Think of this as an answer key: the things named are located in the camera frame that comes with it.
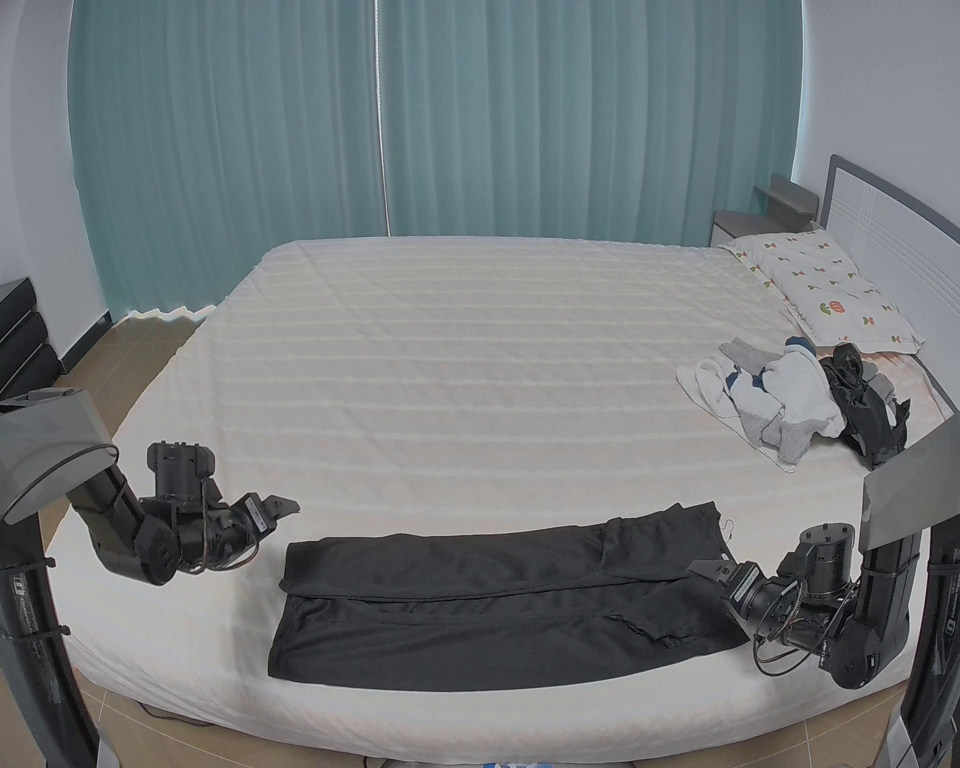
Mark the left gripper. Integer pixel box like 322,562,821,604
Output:
225,492,303,552

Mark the blue-green curtain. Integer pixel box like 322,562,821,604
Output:
378,0,804,245
67,0,391,316

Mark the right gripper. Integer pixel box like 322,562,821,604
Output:
688,558,789,639

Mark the black chest of drawers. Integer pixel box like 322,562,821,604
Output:
0,277,61,399

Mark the bed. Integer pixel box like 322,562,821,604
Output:
45,153,960,755

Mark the black cable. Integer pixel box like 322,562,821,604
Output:
137,701,219,729
752,633,817,678
178,525,258,577

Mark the grey bedside table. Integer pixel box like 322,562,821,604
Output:
711,172,820,245

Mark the white printed pillow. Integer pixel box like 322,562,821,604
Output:
718,231,925,354

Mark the pile of clothes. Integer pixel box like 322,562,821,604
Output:
676,337,912,474

